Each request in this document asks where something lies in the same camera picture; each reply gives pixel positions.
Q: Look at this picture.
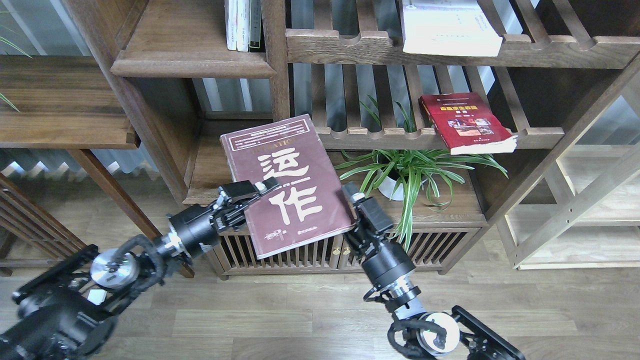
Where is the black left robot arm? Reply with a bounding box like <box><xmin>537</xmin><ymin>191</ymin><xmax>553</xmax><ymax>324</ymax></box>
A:
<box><xmin>0</xmin><ymin>177</ymin><xmax>279</xmax><ymax>360</ymax></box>

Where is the white upright book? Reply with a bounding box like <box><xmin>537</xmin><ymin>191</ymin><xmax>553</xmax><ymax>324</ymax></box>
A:
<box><xmin>224</xmin><ymin>0</ymin><xmax>238</xmax><ymax>51</ymax></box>
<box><xmin>236</xmin><ymin>0</ymin><xmax>250</xmax><ymax>53</ymax></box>

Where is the white upright book left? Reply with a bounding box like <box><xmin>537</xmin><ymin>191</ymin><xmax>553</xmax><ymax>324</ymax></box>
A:
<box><xmin>224</xmin><ymin>0</ymin><xmax>238</xmax><ymax>51</ymax></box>

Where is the light wooden shelf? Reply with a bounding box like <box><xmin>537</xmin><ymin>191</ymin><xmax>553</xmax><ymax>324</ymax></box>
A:
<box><xmin>505</xmin><ymin>85</ymin><xmax>640</xmax><ymax>271</ymax></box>

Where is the dark wooden side table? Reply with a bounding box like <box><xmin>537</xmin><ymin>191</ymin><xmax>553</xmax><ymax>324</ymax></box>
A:
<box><xmin>1</xmin><ymin>55</ymin><xmax>182</xmax><ymax>259</ymax></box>

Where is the dark maroon book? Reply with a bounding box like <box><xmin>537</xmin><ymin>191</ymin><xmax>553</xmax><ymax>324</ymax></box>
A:
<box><xmin>220</xmin><ymin>114</ymin><xmax>355</xmax><ymax>260</ymax></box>

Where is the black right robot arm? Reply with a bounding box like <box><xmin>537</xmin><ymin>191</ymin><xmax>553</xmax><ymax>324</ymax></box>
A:
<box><xmin>342</xmin><ymin>182</ymin><xmax>525</xmax><ymax>360</ymax></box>

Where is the green spider plant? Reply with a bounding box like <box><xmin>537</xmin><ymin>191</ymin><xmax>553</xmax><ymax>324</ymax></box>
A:
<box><xmin>332</xmin><ymin>95</ymin><xmax>509</xmax><ymax>253</ymax></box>

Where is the green plant leaves left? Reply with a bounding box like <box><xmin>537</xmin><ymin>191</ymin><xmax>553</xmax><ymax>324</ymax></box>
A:
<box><xmin>0</xmin><ymin>20</ymin><xmax>33</xmax><ymax>113</ymax></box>

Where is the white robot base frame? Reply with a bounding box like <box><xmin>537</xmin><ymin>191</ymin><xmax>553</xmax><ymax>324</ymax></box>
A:
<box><xmin>87</xmin><ymin>288</ymin><xmax>108</xmax><ymax>306</ymax></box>

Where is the white upright book middle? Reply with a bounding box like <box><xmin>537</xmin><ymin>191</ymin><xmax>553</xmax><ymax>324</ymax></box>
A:
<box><xmin>236</xmin><ymin>0</ymin><xmax>250</xmax><ymax>53</ymax></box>

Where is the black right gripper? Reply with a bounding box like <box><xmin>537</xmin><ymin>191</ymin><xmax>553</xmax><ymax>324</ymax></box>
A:
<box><xmin>342</xmin><ymin>181</ymin><xmax>394</xmax><ymax>258</ymax></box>

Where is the red book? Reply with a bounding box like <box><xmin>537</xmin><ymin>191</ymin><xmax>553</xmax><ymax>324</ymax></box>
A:
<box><xmin>419</xmin><ymin>92</ymin><xmax>517</xmax><ymax>155</ymax></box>

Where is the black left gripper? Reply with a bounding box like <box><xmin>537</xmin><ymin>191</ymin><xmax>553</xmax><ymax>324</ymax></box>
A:
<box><xmin>210</xmin><ymin>177</ymin><xmax>280</xmax><ymax>234</ymax></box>

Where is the white book on top shelf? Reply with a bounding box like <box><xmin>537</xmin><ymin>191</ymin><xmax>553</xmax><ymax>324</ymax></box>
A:
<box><xmin>400</xmin><ymin>0</ymin><xmax>503</xmax><ymax>57</ymax></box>

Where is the dark green upright book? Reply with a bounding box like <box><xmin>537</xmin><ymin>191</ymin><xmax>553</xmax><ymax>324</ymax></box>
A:
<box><xmin>248</xmin><ymin>0</ymin><xmax>265</xmax><ymax>53</ymax></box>

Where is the dark wooden slatted rack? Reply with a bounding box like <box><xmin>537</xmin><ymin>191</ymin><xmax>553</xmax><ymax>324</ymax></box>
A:
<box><xmin>0</xmin><ymin>175</ymin><xmax>87</xmax><ymax>277</ymax></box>

